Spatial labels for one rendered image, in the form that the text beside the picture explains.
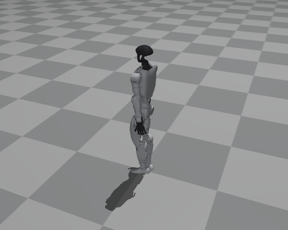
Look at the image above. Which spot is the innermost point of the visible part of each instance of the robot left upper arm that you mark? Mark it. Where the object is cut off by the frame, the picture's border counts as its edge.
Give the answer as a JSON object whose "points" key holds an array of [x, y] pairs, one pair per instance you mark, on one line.
{"points": [[135, 80]]}

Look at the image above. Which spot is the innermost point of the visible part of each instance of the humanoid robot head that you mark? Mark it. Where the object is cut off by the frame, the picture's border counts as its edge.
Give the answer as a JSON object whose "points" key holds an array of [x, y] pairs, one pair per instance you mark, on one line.
{"points": [[144, 50]]}

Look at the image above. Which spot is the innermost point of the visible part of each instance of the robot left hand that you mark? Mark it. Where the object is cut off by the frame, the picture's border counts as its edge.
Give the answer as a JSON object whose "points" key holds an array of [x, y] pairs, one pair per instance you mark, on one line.
{"points": [[140, 128]]}

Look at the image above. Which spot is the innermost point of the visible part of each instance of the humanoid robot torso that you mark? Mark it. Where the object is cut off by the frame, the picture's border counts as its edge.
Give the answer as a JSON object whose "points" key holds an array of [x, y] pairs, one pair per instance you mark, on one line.
{"points": [[147, 85]]}

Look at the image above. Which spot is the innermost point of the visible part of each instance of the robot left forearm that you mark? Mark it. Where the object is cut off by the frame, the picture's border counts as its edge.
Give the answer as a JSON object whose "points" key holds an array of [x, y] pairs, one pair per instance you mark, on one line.
{"points": [[137, 109]]}

